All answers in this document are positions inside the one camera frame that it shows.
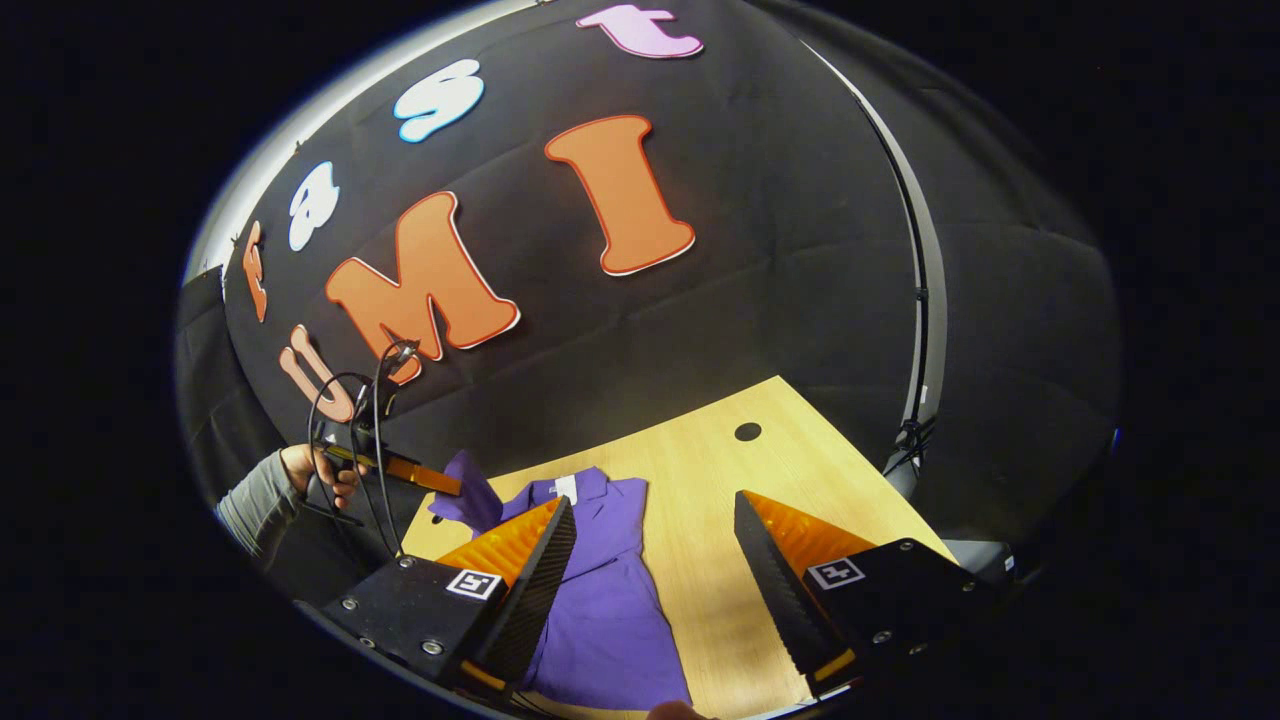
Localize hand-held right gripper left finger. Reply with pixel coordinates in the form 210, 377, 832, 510
325, 495, 579, 691

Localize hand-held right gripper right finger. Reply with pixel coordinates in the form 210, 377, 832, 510
733, 488, 1006, 696

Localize purple long-sleeved shirt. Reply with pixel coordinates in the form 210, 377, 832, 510
428, 448, 693, 713

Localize plain black side curtain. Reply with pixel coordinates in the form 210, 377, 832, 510
760, 0, 1126, 561
175, 265, 301, 501

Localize black backdrop cloth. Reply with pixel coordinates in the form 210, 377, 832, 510
222, 0, 936, 521

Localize white curved stand pole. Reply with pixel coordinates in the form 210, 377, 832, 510
800, 40, 949, 491

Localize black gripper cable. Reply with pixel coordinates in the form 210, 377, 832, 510
305, 338, 421, 561

